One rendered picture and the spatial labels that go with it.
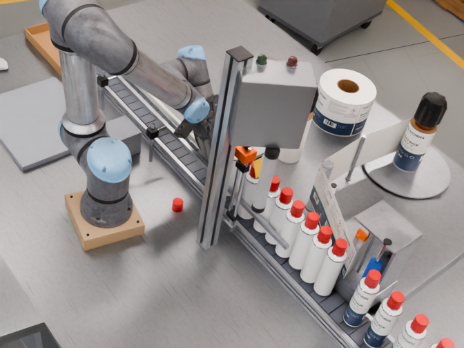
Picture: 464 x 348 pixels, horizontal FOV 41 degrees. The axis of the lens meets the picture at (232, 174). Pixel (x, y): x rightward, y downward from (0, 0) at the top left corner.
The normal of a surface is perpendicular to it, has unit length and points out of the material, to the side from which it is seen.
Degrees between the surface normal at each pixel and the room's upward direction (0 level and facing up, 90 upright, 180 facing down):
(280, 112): 90
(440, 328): 0
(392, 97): 0
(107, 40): 55
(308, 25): 94
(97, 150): 10
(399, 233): 0
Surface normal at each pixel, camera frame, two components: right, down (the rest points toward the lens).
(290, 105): 0.07, 0.71
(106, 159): 0.26, -0.59
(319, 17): -0.69, 0.49
